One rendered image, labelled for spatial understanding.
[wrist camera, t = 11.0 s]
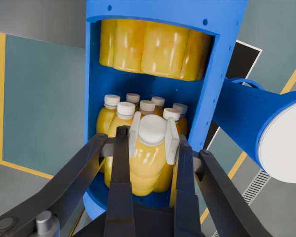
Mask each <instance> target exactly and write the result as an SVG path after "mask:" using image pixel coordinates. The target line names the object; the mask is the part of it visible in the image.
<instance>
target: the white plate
mask: <svg viewBox="0 0 296 237"><path fill-rule="evenodd" d="M258 158H259V162H260V164H261V166H262V167H263V169H264V170H265V171H266V172H267V173H268V174H269V175H270V176H272V177H273V178H275V179H277V180H280V181H283V182H289V183H296V103H295V104H293V105H291V106H289V107H287V108H286V109H284V110H283V111H281V112H280V113H279V114H278V115H277V116H275V117H274V118H273V119H272V120H271V122H270V123H269V124H268V125H267V127H266V128H265V130H264V131H263V133H262V135H261V138H260V140H259V144H258Z"/></svg>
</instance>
